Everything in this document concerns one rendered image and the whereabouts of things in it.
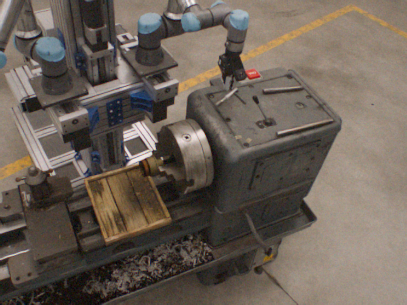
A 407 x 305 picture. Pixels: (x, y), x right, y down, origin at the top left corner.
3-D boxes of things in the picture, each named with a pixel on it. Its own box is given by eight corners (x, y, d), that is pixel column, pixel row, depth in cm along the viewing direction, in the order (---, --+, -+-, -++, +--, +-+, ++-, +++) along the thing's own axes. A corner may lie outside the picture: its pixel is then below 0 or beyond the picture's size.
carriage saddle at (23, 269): (62, 180, 193) (60, 172, 189) (88, 264, 166) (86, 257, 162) (-4, 199, 183) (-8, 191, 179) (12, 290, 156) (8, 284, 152)
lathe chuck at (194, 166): (174, 145, 202) (181, 106, 176) (199, 200, 188) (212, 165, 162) (157, 150, 199) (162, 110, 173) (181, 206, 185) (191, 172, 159)
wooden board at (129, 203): (143, 166, 203) (143, 161, 200) (171, 224, 182) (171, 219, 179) (84, 183, 193) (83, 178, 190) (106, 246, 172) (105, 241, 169)
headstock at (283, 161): (274, 117, 235) (291, 61, 205) (323, 178, 207) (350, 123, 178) (179, 144, 215) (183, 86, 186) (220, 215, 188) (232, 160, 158)
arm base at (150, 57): (129, 54, 214) (129, 37, 207) (155, 46, 220) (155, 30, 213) (143, 69, 206) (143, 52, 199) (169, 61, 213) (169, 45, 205)
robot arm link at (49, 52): (52, 79, 181) (46, 54, 170) (33, 67, 185) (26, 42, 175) (72, 67, 187) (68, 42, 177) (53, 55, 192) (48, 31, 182)
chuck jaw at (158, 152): (175, 150, 181) (170, 124, 178) (179, 152, 177) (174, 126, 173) (152, 157, 178) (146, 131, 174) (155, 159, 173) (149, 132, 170)
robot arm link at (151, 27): (133, 38, 207) (132, 14, 197) (157, 32, 212) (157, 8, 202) (143, 50, 200) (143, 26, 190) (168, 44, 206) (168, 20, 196)
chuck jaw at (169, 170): (181, 158, 176) (193, 177, 169) (181, 166, 180) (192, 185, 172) (157, 165, 173) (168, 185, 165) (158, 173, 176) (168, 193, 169)
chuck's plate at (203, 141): (180, 143, 203) (189, 104, 177) (206, 197, 189) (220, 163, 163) (174, 145, 202) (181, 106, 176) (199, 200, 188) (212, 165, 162)
